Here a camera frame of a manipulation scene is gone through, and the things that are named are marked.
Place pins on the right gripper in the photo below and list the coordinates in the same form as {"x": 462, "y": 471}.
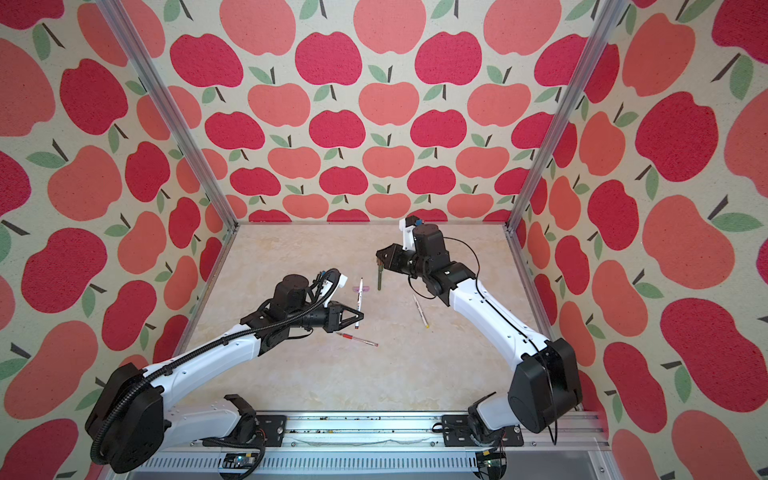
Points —
{"x": 390, "y": 260}

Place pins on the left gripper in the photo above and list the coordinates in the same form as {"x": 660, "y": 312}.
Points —
{"x": 334, "y": 311}

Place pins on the green pen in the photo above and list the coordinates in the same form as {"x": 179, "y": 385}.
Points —
{"x": 379, "y": 279}

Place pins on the white pen yellow tip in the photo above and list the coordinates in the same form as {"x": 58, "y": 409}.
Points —
{"x": 421, "y": 312}

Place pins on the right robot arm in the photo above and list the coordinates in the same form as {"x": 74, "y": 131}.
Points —
{"x": 545, "y": 384}

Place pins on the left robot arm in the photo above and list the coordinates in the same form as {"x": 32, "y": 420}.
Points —
{"x": 131, "y": 420}

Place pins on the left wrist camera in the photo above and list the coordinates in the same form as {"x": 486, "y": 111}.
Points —
{"x": 331, "y": 280}

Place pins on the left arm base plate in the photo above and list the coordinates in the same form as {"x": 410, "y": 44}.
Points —
{"x": 252, "y": 432}

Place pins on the white slotted cable duct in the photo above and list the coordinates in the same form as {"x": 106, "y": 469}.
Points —
{"x": 306, "y": 462}

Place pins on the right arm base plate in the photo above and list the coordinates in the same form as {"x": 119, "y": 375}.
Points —
{"x": 469, "y": 431}

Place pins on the aluminium front rail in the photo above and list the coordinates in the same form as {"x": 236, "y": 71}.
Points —
{"x": 403, "y": 429}

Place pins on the right aluminium corner post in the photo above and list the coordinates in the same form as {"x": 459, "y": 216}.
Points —
{"x": 605, "y": 23}

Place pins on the aluminium corner post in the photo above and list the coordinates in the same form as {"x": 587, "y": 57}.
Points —
{"x": 129, "y": 38}
{"x": 605, "y": 23}

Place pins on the left aluminium corner post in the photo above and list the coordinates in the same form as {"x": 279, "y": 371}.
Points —
{"x": 129, "y": 38}

